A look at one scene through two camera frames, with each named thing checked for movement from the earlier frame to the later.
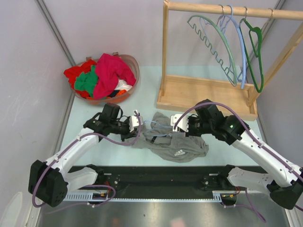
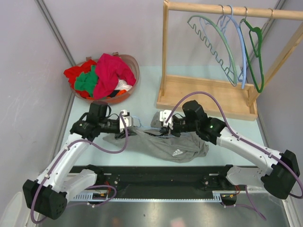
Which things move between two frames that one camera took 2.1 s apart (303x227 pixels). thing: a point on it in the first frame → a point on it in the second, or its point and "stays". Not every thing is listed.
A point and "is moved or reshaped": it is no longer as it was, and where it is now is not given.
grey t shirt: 158,134 is moved or reshaped
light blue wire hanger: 159,135 → 150,127
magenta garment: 109,68 stays
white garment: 122,84 stays
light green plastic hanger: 211,22 stays
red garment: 72,72 stays
